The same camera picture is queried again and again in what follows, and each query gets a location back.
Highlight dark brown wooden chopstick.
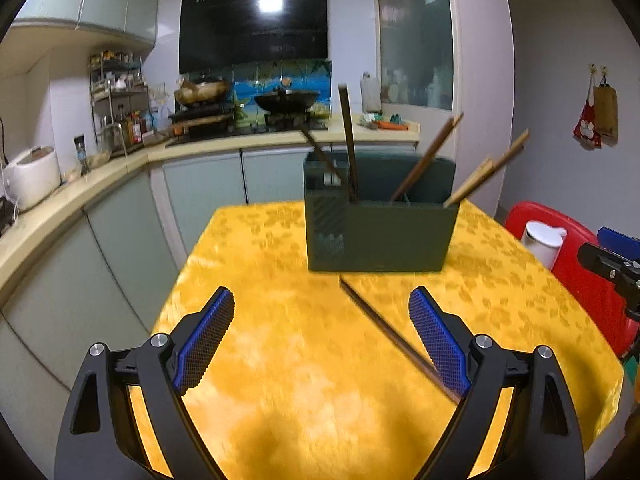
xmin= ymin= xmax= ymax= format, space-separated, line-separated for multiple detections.
xmin=340 ymin=276 xmax=460 ymax=403

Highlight light wooden chopstick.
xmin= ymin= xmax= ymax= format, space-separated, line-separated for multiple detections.
xmin=442 ymin=157 xmax=494 ymax=207

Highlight black patterned chopstick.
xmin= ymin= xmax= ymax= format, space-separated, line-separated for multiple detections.
xmin=338 ymin=84 xmax=359 ymax=203
xmin=300 ymin=124 xmax=358 ymax=202

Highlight light bamboo chopstick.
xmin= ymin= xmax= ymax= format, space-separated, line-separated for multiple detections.
xmin=449 ymin=129 xmax=530 ymax=207

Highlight lower kitchen cabinets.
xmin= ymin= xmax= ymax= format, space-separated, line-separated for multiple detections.
xmin=0 ymin=142 xmax=419 ymax=476

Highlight red plastic stool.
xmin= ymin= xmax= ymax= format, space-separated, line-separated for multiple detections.
xmin=504 ymin=200 xmax=639 ymax=358

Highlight white plastic jug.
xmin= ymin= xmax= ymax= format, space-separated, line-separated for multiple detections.
xmin=521 ymin=220 xmax=567 ymax=270

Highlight hanging red cloth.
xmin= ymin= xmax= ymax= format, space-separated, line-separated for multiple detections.
xmin=573 ymin=64 xmax=602 ymax=151

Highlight hanging brown bag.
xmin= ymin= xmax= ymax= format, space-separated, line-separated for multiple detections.
xmin=594 ymin=66 xmax=618 ymax=143

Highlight yellow floral tablecloth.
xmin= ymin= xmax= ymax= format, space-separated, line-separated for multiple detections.
xmin=153 ymin=202 xmax=624 ymax=479

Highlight dark green utensil holder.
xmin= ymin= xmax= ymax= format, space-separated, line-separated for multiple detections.
xmin=304 ymin=151 xmax=459 ymax=273

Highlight black countertop appliance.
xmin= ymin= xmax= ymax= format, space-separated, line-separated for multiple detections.
xmin=0 ymin=196 xmax=15 ymax=234

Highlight orange cloth on counter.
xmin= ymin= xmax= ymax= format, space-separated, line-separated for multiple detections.
xmin=358 ymin=114 xmax=409 ymax=131

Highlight white rice cooker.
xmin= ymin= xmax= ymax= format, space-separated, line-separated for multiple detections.
xmin=3 ymin=145 xmax=61 ymax=211

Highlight white plastic bottle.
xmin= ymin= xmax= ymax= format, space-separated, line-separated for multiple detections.
xmin=360 ymin=72 xmax=383 ymax=114

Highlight frosted glass window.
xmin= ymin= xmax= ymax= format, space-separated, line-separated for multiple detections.
xmin=378 ymin=0 xmax=454 ymax=110

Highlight metal spice rack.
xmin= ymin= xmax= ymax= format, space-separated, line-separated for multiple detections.
xmin=88 ymin=50 xmax=150 ymax=158

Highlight black gas stove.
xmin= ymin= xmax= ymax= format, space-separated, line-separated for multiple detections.
xmin=168 ymin=103 xmax=331 ymax=146

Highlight black wok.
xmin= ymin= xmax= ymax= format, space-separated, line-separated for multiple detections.
xmin=255 ymin=88 xmax=320 ymax=115

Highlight golden pot with lid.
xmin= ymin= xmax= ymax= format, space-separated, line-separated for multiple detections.
xmin=174 ymin=78 xmax=231 ymax=106

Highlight black range hood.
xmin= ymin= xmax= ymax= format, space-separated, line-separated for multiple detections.
xmin=178 ymin=0 xmax=329 ymax=74

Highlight upper wall cabinets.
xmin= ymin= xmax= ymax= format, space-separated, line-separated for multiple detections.
xmin=1 ymin=0 xmax=158 ymax=56

